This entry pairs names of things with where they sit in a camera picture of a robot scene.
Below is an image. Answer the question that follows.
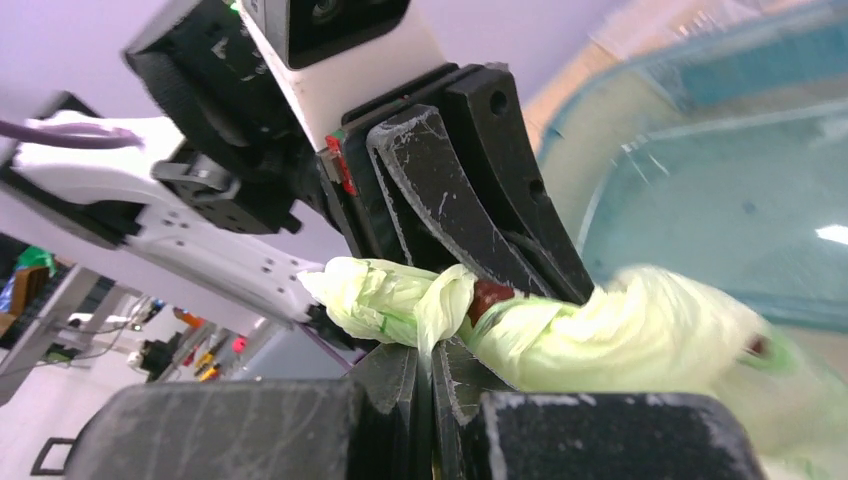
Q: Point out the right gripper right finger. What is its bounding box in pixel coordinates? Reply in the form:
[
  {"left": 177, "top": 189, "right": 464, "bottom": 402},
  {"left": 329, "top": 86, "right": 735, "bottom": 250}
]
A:
[{"left": 433, "top": 338, "right": 766, "bottom": 480}]

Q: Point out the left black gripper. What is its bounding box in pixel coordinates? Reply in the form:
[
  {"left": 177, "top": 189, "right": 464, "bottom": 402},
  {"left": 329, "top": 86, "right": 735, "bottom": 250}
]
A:
[{"left": 320, "top": 64, "right": 594, "bottom": 305}]

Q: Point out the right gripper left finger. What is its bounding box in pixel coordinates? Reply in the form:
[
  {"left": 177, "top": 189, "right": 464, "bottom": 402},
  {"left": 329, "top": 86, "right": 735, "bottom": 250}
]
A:
[{"left": 66, "top": 344, "right": 419, "bottom": 479}]

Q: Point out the light green plastic bag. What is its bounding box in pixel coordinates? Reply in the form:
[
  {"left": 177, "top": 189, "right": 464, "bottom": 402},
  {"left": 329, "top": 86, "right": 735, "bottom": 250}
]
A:
[{"left": 298, "top": 257, "right": 847, "bottom": 479}]

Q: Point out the teal plastic bin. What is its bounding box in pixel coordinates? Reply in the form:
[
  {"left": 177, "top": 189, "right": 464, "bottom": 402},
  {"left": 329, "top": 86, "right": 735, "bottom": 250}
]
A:
[{"left": 537, "top": 1, "right": 847, "bottom": 333}]

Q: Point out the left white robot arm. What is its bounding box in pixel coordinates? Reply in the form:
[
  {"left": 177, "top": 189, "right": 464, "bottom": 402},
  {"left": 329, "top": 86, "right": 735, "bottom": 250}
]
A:
[{"left": 1, "top": 1, "right": 593, "bottom": 321}]

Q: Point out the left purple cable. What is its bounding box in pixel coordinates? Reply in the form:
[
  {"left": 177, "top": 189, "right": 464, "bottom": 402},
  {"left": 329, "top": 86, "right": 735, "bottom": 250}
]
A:
[{"left": 0, "top": 119, "right": 144, "bottom": 151}]

